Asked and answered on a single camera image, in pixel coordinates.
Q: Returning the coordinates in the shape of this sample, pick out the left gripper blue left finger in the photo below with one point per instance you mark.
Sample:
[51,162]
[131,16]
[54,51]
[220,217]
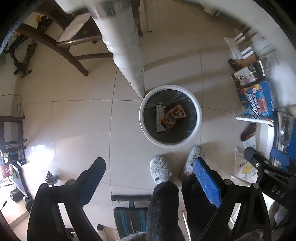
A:
[89,180]

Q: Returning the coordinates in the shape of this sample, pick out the black dumbbell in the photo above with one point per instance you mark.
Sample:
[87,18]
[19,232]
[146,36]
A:
[51,179]

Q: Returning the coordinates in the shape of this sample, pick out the white table leg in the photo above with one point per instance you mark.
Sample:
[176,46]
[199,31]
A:
[120,35]

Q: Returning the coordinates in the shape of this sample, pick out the orange snack wrapper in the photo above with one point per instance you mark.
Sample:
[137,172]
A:
[174,114]

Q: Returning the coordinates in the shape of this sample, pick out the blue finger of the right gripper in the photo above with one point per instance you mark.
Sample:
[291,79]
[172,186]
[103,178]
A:
[254,157]
[280,157]

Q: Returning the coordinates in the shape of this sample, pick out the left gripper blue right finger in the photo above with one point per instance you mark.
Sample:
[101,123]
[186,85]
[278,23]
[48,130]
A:
[206,179]

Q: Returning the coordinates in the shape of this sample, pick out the black blue striped stool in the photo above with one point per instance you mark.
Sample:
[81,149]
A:
[131,219]

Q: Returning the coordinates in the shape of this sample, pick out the dark wooden chair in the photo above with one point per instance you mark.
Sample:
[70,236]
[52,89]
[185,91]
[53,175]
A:
[82,29]

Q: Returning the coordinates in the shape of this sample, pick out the white smiley plastic bag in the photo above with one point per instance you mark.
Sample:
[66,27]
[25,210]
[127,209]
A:
[244,169]

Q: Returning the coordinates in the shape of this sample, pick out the right grey fluffy slipper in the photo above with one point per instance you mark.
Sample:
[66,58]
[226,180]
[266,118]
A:
[195,153]

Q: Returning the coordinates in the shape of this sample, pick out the black white printed box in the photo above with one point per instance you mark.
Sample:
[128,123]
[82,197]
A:
[253,72]

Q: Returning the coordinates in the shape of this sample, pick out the black red shoe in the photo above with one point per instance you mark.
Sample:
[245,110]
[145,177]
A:
[248,132]

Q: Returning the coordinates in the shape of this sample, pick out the black exercise bike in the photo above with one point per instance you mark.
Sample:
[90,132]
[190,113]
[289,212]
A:
[21,54]

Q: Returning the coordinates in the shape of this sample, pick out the blue snack carton box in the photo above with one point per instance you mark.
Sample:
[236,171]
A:
[257,100]

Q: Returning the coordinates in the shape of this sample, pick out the white round trash bin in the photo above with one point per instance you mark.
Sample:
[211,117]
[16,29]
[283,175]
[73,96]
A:
[184,130]

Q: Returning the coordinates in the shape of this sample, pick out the left grey fluffy slipper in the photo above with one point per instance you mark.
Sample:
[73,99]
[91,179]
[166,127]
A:
[160,170]

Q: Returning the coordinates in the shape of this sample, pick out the white cardboard box trash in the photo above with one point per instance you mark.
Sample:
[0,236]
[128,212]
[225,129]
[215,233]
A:
[160,118]

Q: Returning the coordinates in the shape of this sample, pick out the grey fluffy slipper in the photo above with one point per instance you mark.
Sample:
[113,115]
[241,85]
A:
[160,170]
[195,153]

